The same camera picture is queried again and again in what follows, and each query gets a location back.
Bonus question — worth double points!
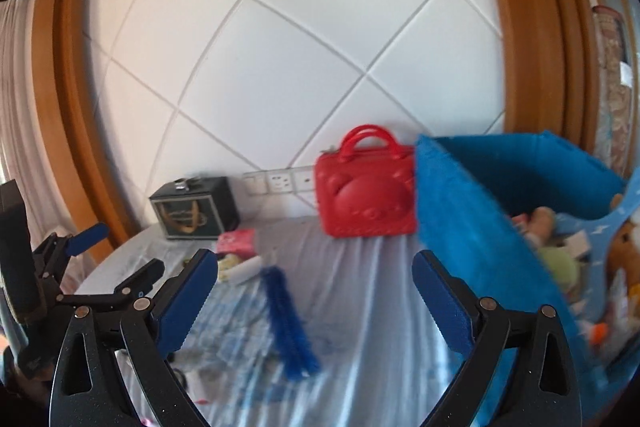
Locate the pink tissue pack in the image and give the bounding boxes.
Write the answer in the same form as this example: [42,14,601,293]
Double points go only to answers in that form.
[216,229,256,259]

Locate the yellow green wipes pack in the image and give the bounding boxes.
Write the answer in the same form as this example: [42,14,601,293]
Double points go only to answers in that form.
[217,254,242,281]

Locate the black gift box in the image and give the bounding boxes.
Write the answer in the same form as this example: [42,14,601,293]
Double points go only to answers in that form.
[150,176,241,239]

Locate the beige curtain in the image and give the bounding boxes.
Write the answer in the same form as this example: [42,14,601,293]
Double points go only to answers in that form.
[1,0,75,247]

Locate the white tissue roll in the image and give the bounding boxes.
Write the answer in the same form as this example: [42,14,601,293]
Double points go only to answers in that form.
[227,256,264,285]

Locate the metal clip on box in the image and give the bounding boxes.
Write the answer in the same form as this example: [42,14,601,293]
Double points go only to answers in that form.
[172,178,200,192]

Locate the green plush toy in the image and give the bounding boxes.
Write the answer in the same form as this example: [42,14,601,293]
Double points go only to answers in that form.
[537,246,580,294]

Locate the blue fluffy duster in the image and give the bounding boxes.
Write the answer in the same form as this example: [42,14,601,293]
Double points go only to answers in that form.
[260,265,320,381]

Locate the brown bear plush toy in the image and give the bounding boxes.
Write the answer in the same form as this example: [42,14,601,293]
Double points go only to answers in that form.
[606,209,640,293]

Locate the blue plastic storage bin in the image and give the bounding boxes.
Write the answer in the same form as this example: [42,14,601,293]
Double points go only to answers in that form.
[414,132,639,421]

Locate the white power socket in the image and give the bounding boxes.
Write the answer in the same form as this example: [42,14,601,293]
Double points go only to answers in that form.
[266,169,294,194]

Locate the red bear plastic case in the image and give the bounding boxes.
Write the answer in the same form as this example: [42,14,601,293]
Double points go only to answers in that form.
[314,124,418,237]

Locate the rolled patterned carpet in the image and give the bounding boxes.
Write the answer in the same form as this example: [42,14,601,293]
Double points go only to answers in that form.
[592,5,634,176]

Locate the white wall switch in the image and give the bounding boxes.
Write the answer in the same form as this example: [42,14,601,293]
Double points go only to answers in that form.
[242,171,269,196]

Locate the white blank wall plate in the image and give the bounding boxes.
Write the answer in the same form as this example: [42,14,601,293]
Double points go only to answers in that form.
[292,167,314,193]

